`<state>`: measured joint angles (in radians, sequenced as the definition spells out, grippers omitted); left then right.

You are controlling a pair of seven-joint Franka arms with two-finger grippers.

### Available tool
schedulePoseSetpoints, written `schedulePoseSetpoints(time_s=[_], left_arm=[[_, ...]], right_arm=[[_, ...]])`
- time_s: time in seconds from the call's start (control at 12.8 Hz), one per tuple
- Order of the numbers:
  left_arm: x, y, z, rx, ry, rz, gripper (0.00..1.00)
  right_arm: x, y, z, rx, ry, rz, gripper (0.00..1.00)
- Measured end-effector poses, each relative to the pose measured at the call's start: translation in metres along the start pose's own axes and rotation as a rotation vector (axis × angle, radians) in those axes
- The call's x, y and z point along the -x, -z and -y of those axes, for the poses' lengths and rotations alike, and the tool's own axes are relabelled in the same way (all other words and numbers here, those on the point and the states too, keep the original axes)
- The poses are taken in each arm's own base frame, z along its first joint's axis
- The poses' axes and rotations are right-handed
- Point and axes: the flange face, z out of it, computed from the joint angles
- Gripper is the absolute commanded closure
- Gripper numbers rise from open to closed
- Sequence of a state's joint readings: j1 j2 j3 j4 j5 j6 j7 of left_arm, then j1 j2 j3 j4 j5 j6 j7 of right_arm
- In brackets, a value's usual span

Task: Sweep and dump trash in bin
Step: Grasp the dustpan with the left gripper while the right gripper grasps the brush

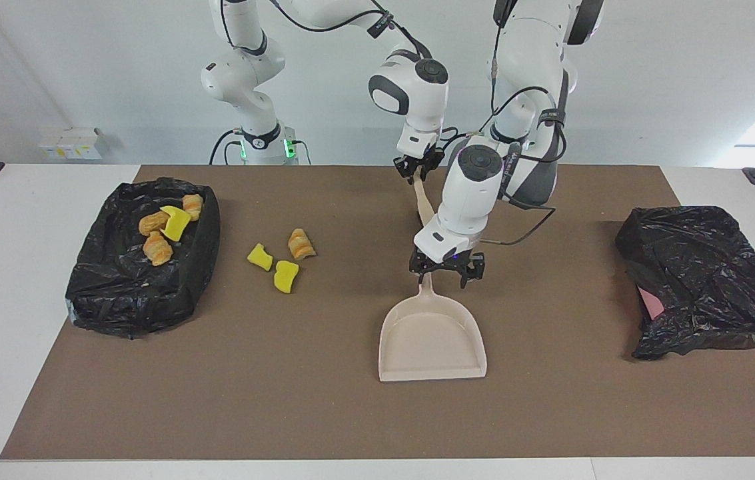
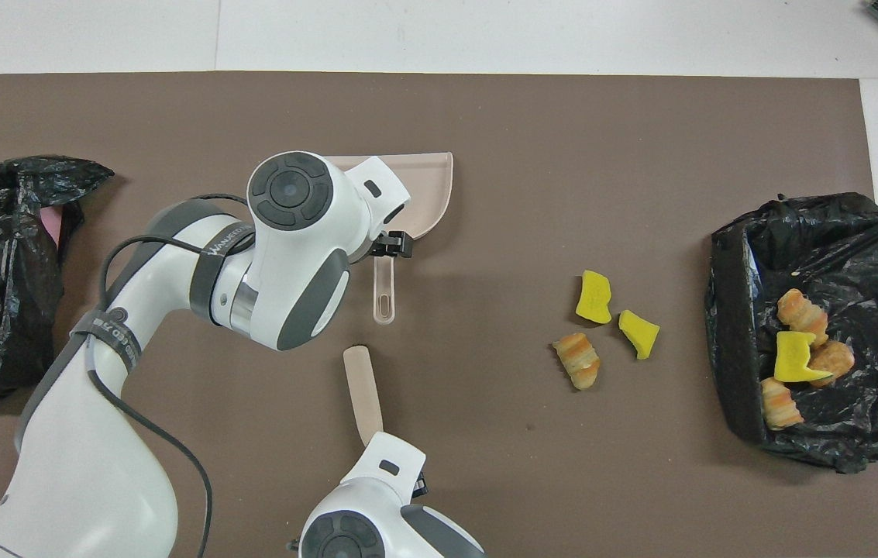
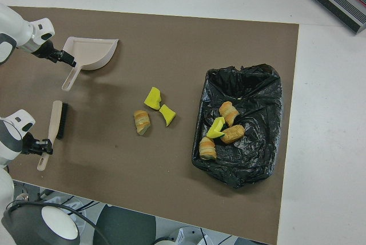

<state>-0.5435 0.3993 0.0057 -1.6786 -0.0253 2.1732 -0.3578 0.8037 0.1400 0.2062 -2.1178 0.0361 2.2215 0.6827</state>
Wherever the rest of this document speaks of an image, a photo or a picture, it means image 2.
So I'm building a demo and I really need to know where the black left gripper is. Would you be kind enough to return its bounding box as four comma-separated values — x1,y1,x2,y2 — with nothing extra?
367,232,414,259

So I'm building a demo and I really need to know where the beige plastic dustpan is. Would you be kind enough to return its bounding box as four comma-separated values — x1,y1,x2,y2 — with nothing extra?
322,152,455,326

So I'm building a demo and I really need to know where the beige brush with black bristles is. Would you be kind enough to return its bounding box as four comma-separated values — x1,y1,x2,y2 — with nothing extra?
343,346,385,448

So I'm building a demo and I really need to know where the yellow sponge piece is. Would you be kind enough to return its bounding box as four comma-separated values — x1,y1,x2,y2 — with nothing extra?
773,332,835,384
618,309,661,361
575,270,613,325

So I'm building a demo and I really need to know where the orange striped croissant toy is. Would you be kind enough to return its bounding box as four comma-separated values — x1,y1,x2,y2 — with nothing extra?
552,332,601,391
777,288,829,346

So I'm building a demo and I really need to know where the pale ridged bread toy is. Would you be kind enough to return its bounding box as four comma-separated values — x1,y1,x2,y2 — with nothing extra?
760,377,805,432

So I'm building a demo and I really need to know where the brown oval bread toy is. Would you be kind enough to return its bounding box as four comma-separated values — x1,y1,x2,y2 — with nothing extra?
807,339,856,388

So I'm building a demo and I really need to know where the pink bin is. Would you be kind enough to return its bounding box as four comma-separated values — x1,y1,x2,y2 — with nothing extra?
42,203,67,250

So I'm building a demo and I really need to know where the bin lined with black bag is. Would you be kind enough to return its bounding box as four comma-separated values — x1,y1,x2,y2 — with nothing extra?
704,192,878,475

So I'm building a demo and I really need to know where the brown table mat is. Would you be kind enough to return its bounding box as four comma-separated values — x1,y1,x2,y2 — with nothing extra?
0,71,878,558

